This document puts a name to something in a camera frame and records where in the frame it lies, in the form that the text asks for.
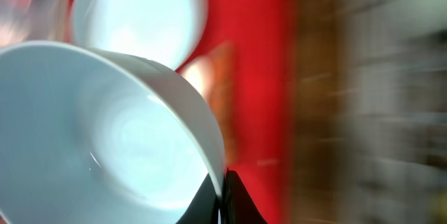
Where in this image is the small light blue bowl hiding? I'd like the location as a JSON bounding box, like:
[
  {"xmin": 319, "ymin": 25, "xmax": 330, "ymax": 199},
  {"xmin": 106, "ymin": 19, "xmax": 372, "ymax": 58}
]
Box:
[{"xmin": 1, "ymin": 41, "xmax": 224, "ymax": 223}]

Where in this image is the white plastic spoon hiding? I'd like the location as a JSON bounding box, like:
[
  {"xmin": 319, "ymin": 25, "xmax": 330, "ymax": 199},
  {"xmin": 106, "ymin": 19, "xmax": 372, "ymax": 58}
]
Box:
[{"xmin": 180, "ymin": 56, "xmax": 214, "ymax": 98}]

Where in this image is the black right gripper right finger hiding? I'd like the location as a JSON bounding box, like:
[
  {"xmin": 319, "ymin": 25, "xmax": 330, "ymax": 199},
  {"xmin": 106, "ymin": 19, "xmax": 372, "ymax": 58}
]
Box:
[{"xmin": 221, "ymin": 170, "xmax": 267, "ymax": 224}]

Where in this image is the clear plastic bin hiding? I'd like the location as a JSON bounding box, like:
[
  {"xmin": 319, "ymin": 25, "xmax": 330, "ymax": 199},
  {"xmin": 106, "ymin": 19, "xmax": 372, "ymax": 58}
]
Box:
[{"xmin": 1, "ymin": 0, "xmax": 68, "ymax": 47}]

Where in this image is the orange carrot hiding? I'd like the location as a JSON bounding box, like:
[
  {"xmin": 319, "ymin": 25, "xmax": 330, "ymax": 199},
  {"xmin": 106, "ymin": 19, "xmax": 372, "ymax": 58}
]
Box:
[{"xmin": 207, "ymin": 43, "xmax": 238, "ymax": 166}]

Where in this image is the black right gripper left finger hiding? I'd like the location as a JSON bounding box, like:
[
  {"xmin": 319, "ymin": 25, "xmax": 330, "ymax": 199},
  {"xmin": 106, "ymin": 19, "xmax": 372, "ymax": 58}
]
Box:
[{"xmin": 177, "ymin": 175, "xmax": 219, "ymax": 224}]

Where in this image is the large light blue plate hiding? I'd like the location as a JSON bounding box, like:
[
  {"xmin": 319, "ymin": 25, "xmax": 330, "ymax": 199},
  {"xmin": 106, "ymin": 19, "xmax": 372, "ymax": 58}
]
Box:
[{"xmin": 71, "ymin": 0, "xmax": 207, "ymax": 70}]

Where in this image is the grey dishwasher rack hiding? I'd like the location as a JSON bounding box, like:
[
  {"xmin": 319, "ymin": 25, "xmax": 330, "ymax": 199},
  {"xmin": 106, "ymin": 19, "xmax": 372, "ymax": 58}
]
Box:
[{"xmin": 339, "ymin": 0, "xmax": 446, "ymax": 223}]

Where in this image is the red plastic tray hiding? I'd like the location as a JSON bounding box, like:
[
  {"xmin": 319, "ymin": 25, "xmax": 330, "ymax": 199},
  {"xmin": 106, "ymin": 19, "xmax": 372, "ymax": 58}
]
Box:
[{"xmin": 69, "ymin": 0, "xmax": 288, "ymax": 223}]

